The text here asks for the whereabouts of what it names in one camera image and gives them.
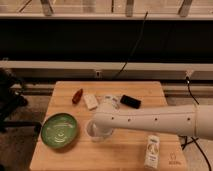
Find translucent ceramic cup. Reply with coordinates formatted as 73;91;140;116
85;120;113;142

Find black hanging cable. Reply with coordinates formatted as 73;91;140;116
113;10;150;80

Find white lotion bottle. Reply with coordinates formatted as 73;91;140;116
144;135;160;170

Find green round plate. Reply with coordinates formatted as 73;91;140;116
41;113;78;149

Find black rectangular case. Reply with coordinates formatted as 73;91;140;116
120;95;141;109

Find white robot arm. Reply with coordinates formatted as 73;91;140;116
92;95;213;140

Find white rectangular block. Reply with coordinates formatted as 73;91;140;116
84;94;98;110

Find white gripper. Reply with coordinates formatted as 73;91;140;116
99;95;119;109

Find black floor cables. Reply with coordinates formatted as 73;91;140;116
179;76;213;171

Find red-brown small bottle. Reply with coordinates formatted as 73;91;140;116
72;89;83;104

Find black office chair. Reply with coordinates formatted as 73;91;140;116
0;69;41;133

